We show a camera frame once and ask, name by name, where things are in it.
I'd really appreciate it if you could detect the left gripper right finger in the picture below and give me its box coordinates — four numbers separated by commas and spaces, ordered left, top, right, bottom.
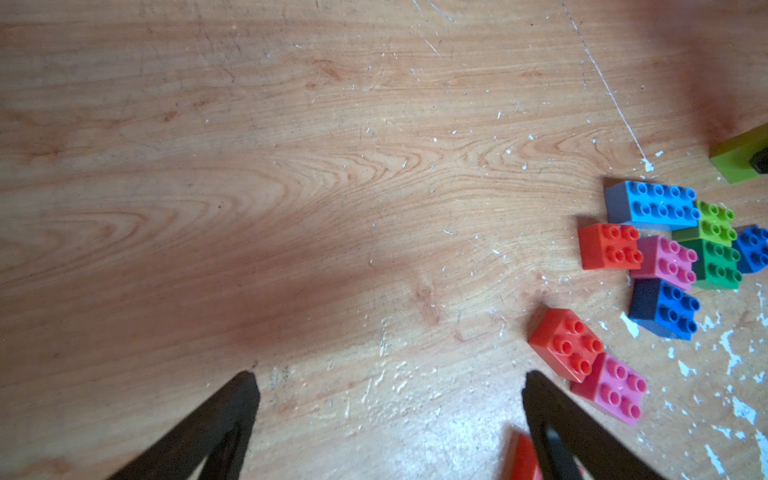
522, 370, 663, 480

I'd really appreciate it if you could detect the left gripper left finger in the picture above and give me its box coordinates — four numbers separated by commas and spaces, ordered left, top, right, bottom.
111, 371, 260, 479

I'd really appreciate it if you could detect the lime lego brick top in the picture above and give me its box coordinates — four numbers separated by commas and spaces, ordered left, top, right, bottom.
710, 124, 767, 184

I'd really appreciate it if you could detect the lime lego brick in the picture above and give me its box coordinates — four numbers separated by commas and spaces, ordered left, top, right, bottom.
672, 200, 738, 247
710, 124, 767, 184

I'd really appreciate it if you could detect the dark blue lego brick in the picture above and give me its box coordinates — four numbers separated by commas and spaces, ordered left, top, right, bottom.
732, 224, 768, 274
628, 279, 701, 341

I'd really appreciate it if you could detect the light blue long lego brick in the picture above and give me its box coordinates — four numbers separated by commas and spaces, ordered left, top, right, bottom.
604, 181, 702, 231

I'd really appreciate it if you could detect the dark green lego brick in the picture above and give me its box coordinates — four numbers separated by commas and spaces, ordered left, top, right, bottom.
681, 239, 742, 290

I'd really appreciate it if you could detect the long red lego brick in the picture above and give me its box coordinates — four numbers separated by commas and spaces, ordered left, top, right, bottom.
504, 433, 543, 480

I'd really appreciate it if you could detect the pink lego brick lower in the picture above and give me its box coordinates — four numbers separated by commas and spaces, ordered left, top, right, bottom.
570, 352, 648, 426

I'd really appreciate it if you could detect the pink lego brick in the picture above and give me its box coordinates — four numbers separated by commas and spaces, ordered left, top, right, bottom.
570, 352, 648, 426
630, 235, 698, 291

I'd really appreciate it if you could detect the red lego brick lower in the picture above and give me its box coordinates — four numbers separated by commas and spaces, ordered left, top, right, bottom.
528, 308, 604, 383

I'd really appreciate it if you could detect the pink lego brick upper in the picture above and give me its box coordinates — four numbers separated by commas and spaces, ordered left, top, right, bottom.
630, 235, 698, 291

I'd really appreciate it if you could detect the red lego brick upper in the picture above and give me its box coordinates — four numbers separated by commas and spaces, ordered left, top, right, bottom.
578, 223, 644, 270

